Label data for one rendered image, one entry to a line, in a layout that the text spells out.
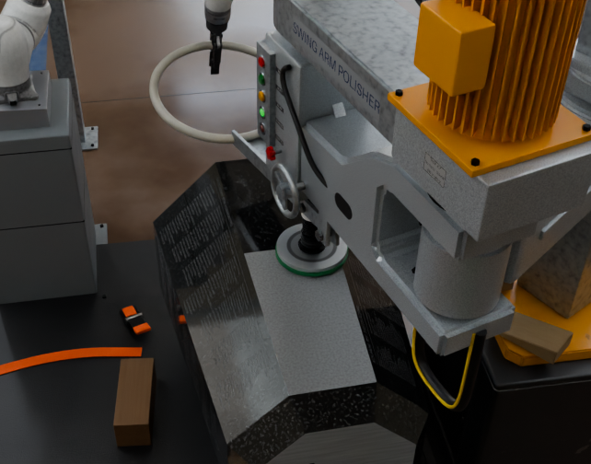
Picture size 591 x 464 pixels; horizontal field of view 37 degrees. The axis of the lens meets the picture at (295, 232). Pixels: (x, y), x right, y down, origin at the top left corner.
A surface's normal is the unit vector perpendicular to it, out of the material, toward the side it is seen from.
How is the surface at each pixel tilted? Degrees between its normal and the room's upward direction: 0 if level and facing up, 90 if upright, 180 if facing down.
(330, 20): 0
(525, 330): 11
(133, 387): 0
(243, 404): 45
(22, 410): 0
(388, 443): 90
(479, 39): 90
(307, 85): 90
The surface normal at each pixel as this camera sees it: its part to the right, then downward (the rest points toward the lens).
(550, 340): -0.13, -0.83
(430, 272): -0.83, 0.35
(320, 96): 0.45, 0.59
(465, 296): -0.04, 0.65
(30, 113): 0.19, 0.64
